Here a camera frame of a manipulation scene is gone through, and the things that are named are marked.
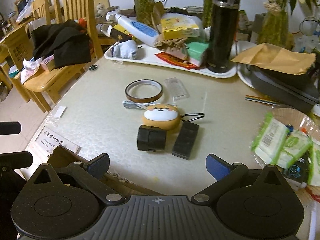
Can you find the white serving tray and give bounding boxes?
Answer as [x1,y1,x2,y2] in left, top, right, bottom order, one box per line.
[104,42,237,79]

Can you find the black carabiner clip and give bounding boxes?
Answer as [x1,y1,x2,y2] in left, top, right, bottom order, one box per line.
[180,113,204,122]

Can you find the clear plastic case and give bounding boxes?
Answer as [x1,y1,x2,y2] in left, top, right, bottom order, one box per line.
[164,77,189,102]

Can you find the white blue lotion bottle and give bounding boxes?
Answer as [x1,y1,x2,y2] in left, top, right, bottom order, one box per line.
[106,10,159,47]

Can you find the white printed paper label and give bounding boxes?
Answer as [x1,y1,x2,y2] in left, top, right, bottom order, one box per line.
[35,126,81,154]

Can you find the dark grey zip case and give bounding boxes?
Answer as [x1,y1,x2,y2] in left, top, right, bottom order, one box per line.
[250,66,319,113]

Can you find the black white small box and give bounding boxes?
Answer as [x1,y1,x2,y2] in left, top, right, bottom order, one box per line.
[282,152,309,183]

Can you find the small white card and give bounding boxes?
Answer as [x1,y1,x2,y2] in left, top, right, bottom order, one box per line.
[54,106,67,119]

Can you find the rolled white blue socks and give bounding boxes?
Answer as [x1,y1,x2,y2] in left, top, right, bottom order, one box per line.
[111,40,138,60]

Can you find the wooden chair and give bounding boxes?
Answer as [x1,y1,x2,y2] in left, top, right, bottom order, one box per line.
[10,0,103,112]

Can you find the amber kapton tape ring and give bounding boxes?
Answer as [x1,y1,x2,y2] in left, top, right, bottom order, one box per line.
[124,78,164,104]

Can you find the coloured striped straws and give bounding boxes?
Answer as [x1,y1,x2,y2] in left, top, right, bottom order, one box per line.
[245,95,279,105]

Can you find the red packet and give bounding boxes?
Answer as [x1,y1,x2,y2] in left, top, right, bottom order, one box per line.
[155,52,199,70]

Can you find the black clothing pile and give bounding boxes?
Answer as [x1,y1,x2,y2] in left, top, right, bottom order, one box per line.
[31,20,91,68]

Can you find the woven paper plate basket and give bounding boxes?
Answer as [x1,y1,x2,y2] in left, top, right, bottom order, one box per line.
[265,107,320,205]

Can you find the black yellow box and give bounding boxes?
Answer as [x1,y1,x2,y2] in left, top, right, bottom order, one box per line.
[107,25,132,42]

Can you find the green white sponge pack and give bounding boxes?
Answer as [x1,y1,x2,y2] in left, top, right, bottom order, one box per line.
[186,41,209,67]

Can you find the dark round button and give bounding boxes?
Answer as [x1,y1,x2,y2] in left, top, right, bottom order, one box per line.
[88,64,98,71]

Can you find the shiba dog plush pouch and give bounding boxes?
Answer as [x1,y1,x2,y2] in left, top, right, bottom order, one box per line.
[142,104,181,131]

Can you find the black thermos bottle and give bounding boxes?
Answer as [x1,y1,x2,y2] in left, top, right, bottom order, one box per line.
[206,0,240,73]

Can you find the green white wipes pack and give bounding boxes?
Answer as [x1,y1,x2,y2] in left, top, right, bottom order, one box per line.
[251,112,289,165]

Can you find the marbled grey white stick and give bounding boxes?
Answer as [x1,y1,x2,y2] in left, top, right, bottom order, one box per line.
[123,100,150,109]

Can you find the brown cardboard box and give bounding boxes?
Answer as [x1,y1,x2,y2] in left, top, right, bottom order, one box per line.
[48,146,163,197]

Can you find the black rectangular block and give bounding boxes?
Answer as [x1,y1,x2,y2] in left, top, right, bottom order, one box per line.
[172,122,200,160]

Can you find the brown paper envelope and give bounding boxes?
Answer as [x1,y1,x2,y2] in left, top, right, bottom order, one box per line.
[231,43,316,75]

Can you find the black cylindrical adapter block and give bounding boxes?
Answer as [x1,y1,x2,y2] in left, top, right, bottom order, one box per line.
[137,125,167,152]

